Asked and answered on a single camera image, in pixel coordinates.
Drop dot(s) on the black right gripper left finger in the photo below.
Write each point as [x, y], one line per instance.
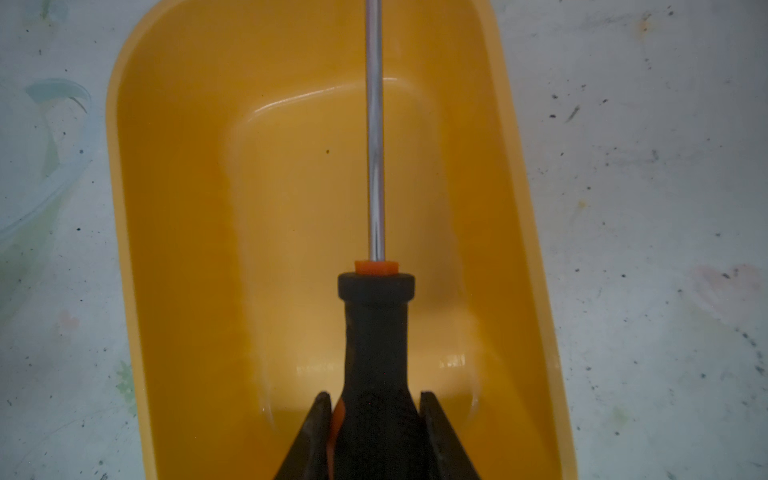
[307, 458]

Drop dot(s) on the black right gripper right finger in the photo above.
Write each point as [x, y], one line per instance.
[446, 457]

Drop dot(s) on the black orange handled screwdriver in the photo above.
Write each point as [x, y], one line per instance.
[377, 432]

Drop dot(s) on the yellow plastic bin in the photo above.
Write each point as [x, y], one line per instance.
[237, 147]

